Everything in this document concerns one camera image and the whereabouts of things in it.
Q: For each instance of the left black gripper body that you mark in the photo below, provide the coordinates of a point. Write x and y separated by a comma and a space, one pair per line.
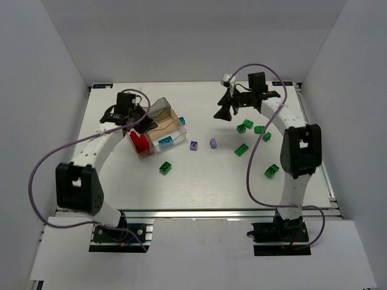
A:
140, 121

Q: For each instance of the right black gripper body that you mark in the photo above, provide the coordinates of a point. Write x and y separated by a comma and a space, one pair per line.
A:
229, 103

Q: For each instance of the red lego brick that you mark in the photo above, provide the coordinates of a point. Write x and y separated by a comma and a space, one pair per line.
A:
140, 142

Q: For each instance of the long cyan lego brick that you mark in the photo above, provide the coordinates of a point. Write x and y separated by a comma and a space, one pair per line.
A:
166, 142

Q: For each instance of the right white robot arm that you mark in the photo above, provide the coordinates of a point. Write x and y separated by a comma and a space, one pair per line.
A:
301, 150

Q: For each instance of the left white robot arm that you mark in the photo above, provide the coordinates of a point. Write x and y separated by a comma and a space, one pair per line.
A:
78, 187

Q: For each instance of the blue label sticker right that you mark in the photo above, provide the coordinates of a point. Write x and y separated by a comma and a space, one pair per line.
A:
278, 83

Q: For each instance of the blue label sticker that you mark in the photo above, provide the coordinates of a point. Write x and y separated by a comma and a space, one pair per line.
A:
102, 86
278, 83

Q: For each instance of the clear compartment organizer box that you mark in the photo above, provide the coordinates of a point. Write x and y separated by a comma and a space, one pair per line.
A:
166, 132

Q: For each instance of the purple lego brick right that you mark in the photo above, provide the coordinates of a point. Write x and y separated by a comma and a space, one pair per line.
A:
213, 143

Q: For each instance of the purple lego brick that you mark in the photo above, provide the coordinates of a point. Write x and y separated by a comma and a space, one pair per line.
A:
213, 143
193, 145

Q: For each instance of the blue label sticker left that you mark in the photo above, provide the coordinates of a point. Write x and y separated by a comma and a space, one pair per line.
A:
102, 86

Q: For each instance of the purple lego brick left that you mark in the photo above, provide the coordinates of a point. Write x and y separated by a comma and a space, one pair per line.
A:
193, 145

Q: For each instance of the small green lego brick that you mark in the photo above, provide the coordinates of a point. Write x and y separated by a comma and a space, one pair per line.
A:
267, 136

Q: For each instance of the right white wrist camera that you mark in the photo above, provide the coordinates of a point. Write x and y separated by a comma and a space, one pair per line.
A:
228, 81

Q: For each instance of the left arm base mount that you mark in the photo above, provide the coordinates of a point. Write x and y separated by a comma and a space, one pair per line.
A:
104, 240

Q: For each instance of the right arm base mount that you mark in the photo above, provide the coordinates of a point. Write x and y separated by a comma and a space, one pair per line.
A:
280, 238

